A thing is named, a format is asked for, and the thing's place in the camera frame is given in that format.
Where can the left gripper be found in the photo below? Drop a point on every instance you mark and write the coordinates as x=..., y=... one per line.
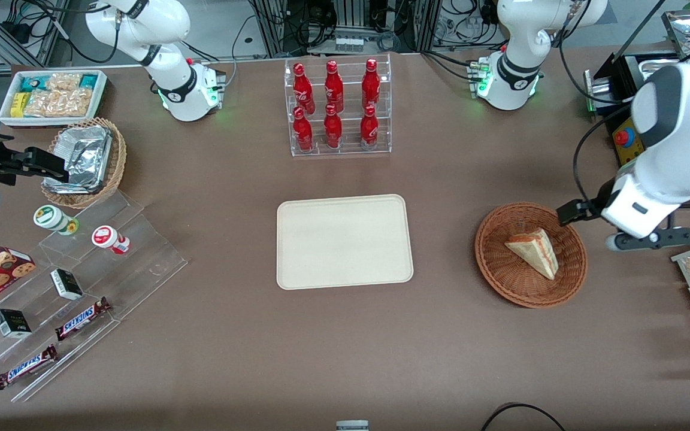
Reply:
x=592, y=208

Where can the triangular sandwich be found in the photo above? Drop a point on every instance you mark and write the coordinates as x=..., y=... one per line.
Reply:
x=535, y=251

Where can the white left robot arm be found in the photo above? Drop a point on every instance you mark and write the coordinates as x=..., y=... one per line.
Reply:
x=518, y=78

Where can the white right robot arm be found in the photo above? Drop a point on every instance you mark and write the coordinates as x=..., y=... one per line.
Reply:
x=183, y=96

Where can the oval tan wicker basket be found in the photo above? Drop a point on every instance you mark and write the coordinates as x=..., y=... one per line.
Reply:
x=118, y=158

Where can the round brown wicker basket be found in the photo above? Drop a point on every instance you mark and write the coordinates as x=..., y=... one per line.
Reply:
x=513, y=281

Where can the cream rectangular tray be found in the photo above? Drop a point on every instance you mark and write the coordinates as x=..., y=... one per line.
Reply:
x=345, y=242

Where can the green lid yogurt bottle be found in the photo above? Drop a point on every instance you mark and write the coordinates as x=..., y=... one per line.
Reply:
x=51, y=218

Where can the silver foil container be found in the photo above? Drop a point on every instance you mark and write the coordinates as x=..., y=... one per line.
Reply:
x=84, y=155

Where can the yellow snack packet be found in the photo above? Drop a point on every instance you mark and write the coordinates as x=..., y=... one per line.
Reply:
x=18, y=105

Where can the large clear cracker bag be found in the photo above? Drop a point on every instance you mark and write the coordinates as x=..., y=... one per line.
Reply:
x=57, y=103

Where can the yellow control box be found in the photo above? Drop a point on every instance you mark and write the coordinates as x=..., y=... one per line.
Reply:
x=629, y=152

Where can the green snack packet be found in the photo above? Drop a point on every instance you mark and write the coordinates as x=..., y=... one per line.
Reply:
x=31, y=83

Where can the small clear cracker bag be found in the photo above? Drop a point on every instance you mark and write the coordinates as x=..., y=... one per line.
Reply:
x=63, y=82

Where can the red lid yogurt bottle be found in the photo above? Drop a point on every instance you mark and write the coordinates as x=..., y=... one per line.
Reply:
x=106, y=237

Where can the teal snack packet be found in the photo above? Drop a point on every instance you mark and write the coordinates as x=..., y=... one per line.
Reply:
x=88, y=81

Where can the white snack bin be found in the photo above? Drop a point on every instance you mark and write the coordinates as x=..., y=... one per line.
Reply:
x=100, y=90

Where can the small black box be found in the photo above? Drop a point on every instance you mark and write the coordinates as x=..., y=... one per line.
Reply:
x=12, y=323
x=66, y=284

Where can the clear acrylic stepped display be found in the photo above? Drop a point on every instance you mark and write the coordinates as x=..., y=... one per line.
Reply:
x=141, y=263

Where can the Snickers chocolate bar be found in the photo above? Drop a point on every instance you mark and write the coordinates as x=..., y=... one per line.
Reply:
x=26, y=367
x=81, y=319

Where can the clear acrylic bottle rack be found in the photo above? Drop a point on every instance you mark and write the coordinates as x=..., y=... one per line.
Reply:
x=381, y=129

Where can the red cola bottle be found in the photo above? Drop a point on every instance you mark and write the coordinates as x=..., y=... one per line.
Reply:
x=369, y=130
x=333, y=88
x=333, y=130
x=371, y=85
x=303, y=133
x=303, y=90

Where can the white power strip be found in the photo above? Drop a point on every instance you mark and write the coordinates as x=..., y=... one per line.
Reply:
x=349, y=44

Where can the small grey device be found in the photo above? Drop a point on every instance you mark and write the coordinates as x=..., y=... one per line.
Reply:
x=352, y=426

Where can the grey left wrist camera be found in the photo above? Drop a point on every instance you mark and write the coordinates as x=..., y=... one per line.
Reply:
x=650, y=238

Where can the aluminium frame rack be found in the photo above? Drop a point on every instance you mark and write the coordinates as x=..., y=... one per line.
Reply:
x=273, y=27

